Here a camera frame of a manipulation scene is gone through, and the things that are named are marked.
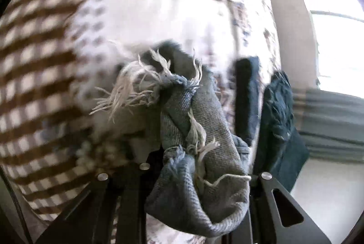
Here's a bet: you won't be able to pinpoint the brown checkered blanket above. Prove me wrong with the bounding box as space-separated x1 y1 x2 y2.
0 0 283 244

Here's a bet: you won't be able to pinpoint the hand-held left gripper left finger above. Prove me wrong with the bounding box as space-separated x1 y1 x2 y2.
36 162 164 244

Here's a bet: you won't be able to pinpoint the frayed blue denim pants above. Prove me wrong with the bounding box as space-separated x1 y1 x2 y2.
90 41 310 238

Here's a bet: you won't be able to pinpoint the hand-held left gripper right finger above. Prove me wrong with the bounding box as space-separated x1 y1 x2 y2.
225 57 333 244

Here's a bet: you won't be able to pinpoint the bright window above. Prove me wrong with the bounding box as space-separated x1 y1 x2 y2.
296 0 364 99

